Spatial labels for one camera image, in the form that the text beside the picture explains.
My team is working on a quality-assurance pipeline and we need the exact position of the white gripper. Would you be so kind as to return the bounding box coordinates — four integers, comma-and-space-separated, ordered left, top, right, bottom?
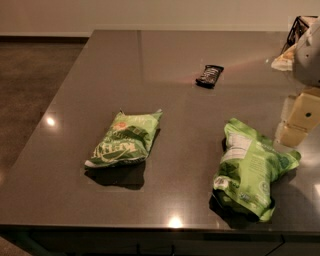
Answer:
275, 18, 320, 147

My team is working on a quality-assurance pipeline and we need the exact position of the green jalapeno chip bag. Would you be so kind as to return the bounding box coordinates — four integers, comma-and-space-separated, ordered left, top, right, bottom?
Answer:
85, 109, 163, 168

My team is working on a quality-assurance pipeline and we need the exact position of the light green snack bag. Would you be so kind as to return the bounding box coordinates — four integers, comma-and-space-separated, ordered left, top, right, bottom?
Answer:
212, 118, 301, 222

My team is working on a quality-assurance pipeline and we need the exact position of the black rxbar chocolate bar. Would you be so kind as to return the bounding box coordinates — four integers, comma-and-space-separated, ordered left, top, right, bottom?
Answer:
196, 65, 224, 89

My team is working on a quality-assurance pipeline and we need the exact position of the pale crumpled wrapper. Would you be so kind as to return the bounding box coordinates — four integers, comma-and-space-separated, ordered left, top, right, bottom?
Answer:
271, 44, 296, 72

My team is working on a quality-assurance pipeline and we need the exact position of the black wire basket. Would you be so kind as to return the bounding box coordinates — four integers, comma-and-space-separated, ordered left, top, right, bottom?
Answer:
287, 16, 318, 46

